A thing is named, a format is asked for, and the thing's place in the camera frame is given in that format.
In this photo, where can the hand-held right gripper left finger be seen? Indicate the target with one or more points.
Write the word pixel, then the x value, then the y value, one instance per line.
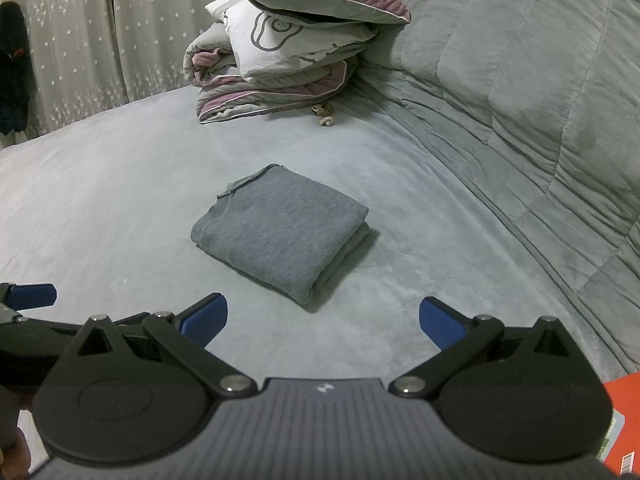
pixel 202 317

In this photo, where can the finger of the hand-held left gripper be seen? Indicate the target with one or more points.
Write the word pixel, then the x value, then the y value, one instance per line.
pixel 32 296

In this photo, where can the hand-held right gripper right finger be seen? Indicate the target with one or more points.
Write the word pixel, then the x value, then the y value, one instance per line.
pixel 440 325

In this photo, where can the grey knit sweater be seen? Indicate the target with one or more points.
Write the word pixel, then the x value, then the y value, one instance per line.
pixel 280 230

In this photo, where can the dark hanging clothes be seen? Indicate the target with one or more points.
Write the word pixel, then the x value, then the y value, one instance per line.
pixel 12 70

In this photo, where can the person's left hand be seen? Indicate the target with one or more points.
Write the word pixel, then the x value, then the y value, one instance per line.
pixel 15 460

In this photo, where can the grey bed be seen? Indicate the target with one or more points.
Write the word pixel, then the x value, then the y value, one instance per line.
pixel 125 185

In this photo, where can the folded grey pink quilt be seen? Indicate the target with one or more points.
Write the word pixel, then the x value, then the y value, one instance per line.
pixel 260 97

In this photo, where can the grey quilted blanket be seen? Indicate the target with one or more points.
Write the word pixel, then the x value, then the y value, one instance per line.
pixel 525 110

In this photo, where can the small beige toy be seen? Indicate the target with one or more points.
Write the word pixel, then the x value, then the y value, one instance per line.
pixel 324 116

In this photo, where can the grey star-print curtain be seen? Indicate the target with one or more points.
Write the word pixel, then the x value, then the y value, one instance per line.
pixel 125 35

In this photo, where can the white printed pillow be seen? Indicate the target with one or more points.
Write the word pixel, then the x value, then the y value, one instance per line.
pixel 300 45

